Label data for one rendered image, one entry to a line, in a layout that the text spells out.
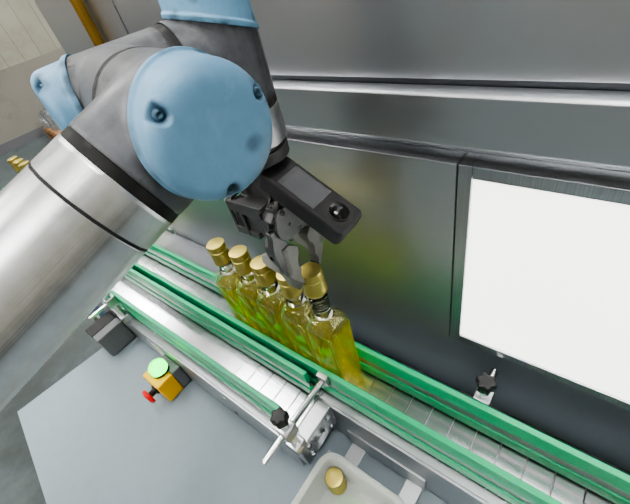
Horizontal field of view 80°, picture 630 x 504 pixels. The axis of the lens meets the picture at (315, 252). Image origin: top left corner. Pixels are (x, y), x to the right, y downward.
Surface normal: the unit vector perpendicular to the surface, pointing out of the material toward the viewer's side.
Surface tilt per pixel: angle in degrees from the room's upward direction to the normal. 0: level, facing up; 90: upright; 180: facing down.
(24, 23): 90
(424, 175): 90
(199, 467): 0
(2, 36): 90
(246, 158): 88
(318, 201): 30
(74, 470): 0
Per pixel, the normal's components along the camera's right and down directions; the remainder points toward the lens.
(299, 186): 0.22, -0.50
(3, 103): 0.70, 0.37
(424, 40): -0.58, 0.64
